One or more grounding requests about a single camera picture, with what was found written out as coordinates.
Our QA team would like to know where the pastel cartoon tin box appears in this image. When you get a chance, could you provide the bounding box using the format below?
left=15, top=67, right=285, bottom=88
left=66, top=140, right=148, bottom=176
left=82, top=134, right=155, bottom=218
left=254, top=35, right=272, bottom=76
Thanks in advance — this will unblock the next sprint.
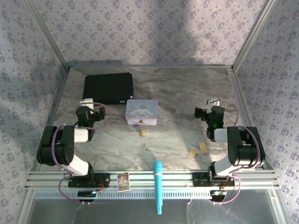
left=125, top=98, right=158, bottom=127

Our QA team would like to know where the black hard case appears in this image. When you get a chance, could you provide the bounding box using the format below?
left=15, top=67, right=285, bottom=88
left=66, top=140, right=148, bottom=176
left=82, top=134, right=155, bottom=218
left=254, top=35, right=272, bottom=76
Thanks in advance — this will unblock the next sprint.
left=82, top=72, right=135, bottom=106

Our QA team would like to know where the colourful playing card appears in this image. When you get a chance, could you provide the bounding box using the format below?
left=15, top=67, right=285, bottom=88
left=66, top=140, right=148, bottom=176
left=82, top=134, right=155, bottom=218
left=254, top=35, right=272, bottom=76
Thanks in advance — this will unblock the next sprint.
left=116, top=172, right=130, bottom=193

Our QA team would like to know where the blue toy microphone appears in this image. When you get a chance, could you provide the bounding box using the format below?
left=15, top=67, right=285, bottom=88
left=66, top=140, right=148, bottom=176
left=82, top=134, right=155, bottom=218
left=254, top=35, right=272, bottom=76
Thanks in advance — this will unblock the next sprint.
left=152, top=161, right=164, bottom=216

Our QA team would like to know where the right black controller board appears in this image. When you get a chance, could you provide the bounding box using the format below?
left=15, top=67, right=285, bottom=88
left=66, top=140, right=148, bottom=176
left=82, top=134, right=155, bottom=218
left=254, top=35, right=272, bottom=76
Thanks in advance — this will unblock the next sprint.
left=210, top=189, right=227, bottom=199

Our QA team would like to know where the black controller board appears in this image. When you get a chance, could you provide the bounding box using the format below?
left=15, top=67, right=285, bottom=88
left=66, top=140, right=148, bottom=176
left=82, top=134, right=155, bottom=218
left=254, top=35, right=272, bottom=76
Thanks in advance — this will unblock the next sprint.
left=210, top=189, right=227, bottom=199
left=77, top=190, right=97, bottom=199

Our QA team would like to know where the left black controller board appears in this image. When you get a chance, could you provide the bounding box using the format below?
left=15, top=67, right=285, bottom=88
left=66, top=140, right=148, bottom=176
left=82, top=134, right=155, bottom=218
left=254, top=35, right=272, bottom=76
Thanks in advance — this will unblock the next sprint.
left=77, top=190, right=97, bottom=199

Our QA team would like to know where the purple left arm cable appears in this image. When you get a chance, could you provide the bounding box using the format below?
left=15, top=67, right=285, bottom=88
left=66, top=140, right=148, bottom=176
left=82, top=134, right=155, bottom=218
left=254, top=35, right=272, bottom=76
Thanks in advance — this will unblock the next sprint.
left=52, top=102, right=112, bottom=206

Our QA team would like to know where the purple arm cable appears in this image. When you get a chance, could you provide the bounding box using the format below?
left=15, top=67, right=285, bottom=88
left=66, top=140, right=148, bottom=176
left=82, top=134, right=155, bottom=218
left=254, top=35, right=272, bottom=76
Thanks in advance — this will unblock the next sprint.
left=52, top=102, right=112, bottom=206
left=211, top=99, right=260, bottom=206

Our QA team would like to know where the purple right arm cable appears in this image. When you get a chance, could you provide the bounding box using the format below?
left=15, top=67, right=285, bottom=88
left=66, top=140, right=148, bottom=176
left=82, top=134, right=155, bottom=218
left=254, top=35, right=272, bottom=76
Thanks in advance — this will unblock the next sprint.
left=211, top=99, right=260, bottom=206

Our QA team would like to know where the aluminium table side rail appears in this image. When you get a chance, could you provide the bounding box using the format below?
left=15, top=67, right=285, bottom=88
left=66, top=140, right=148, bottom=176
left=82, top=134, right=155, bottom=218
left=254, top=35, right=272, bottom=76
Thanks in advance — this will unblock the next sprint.
left=32, top=66, right=71, bottom=171
left=227, top=67, right=267, bottom=169

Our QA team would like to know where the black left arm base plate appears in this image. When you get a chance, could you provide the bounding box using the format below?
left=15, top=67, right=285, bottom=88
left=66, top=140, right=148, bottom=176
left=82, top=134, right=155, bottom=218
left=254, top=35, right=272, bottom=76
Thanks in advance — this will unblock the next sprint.
left=68, top=173, right=111, bottom=188

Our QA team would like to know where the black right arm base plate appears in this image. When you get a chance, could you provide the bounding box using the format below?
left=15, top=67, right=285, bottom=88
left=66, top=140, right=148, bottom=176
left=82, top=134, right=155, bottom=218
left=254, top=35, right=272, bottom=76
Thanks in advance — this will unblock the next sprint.
left=192, top=173, right=235, bottom=188

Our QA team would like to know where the aluminium multi-slot rail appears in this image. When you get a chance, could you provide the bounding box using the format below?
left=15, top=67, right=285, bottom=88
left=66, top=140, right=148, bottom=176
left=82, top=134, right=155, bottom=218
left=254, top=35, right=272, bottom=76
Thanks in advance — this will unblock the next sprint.
left=25, top=170, right=280, bottom=189

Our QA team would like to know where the grey slotted cable duct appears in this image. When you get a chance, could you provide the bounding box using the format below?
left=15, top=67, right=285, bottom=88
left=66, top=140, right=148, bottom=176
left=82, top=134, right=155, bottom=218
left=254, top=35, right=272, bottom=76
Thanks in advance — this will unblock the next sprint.
left=33, top=189, right=274, bottom=200

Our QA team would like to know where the aluminium frame post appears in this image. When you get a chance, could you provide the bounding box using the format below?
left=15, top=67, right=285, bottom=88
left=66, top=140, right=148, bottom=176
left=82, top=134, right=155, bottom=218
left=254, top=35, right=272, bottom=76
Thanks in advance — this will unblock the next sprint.
left=24, top=0, right=71, bottom=69
left=230, top=0, right=278, bottom=71

